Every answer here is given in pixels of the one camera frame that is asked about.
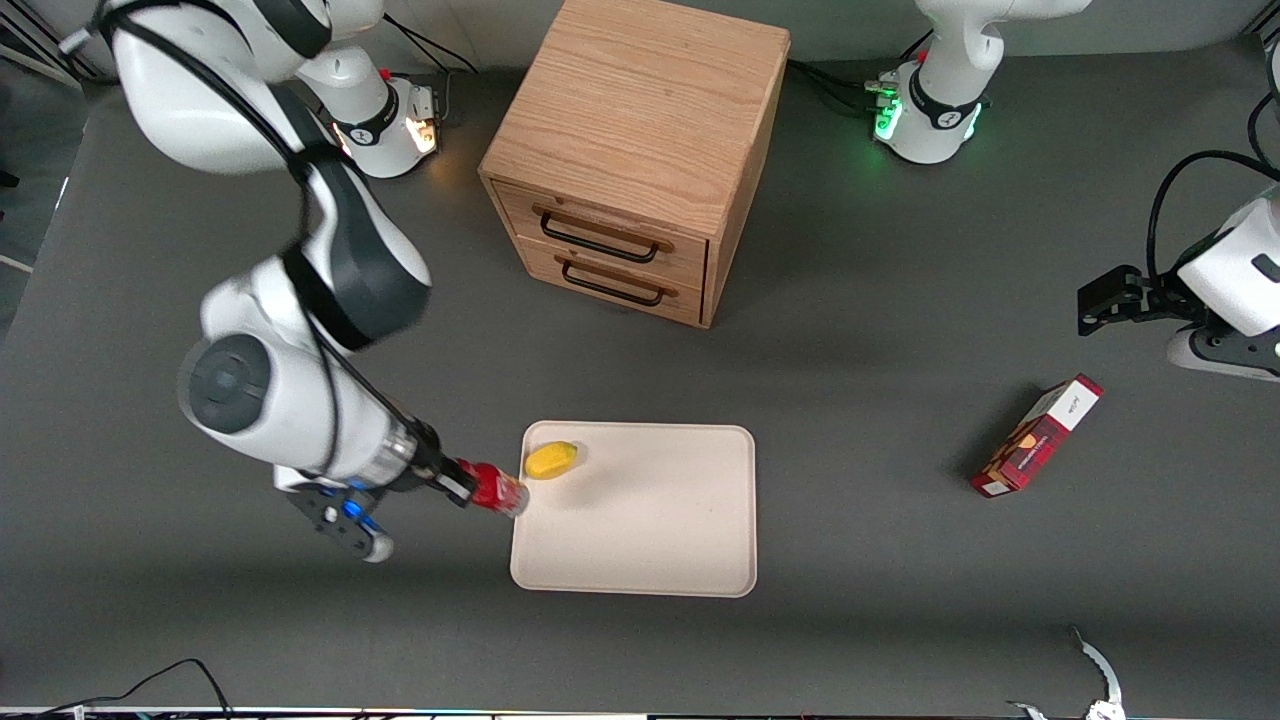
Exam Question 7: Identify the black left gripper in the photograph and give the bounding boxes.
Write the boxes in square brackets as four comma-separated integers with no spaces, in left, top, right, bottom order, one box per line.
[1077,264,1208,337]

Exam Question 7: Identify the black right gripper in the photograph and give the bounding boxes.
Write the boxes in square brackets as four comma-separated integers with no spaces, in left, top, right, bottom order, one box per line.
[385,424,484,509]

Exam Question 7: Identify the red coke bottle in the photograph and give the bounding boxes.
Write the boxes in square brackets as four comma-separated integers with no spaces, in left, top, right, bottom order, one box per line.
[458,459,530,519]

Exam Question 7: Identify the beige plastic tray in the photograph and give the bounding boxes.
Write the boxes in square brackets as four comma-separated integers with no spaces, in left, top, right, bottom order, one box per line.
[509,420,758,599]

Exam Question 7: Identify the yellow lemon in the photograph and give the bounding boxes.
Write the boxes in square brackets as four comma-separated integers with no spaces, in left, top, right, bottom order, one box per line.
[524,440,582,482]

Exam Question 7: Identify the red and white carton box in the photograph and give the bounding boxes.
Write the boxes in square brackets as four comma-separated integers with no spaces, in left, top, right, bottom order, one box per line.
[969,373,1106,500]

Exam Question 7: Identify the wooden drawer cabinet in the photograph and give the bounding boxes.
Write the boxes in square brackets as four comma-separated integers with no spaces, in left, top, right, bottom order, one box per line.
[478,0,792,330]

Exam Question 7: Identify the black left arm wrist cable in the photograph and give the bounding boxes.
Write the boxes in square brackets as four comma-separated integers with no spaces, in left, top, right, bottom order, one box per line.
[1146,40,1280,286]

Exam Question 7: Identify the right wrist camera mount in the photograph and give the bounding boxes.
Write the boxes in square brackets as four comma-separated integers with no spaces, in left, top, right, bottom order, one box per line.
[274,466,395,564]

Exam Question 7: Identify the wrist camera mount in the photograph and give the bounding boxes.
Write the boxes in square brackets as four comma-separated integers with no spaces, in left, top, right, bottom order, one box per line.
[274,466,395,564]
[1165,324,1280,383]

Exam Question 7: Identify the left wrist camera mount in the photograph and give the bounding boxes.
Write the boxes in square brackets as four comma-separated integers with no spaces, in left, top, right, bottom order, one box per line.
[1165,324,1280,383]

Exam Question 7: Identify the short black drawer handle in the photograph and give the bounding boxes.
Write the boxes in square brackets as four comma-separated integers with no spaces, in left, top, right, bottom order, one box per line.
[560,257,667,308]

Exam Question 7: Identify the long black drawer handle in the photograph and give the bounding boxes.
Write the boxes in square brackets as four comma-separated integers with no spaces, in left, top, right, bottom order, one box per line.
[538,206,663,265]

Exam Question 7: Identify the wooden drawer with short handle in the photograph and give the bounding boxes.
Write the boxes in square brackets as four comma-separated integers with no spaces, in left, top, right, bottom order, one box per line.
[519,238,705,327]

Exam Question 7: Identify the wooden drawer with long handle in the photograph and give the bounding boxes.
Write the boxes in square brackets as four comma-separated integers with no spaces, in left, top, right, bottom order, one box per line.
[493,182,710,292]

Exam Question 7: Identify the black left arm base cables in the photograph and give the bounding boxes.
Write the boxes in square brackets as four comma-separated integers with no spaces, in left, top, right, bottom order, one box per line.
[788,30,936,119]

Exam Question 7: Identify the black arm base cables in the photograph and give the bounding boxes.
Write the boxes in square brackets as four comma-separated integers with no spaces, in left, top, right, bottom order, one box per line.
[380,12,481,121]
[788,30,936,119]

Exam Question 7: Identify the thin black table edge cable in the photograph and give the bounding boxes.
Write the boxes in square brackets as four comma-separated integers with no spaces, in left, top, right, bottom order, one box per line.
[30,657,234,720]

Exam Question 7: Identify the white curved bracket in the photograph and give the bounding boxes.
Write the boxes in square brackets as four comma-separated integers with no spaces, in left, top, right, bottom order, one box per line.
[1005,626,1127,720]

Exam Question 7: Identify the black right arm base cables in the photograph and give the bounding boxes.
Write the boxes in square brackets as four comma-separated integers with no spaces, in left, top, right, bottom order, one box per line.
[380,12,481,121]

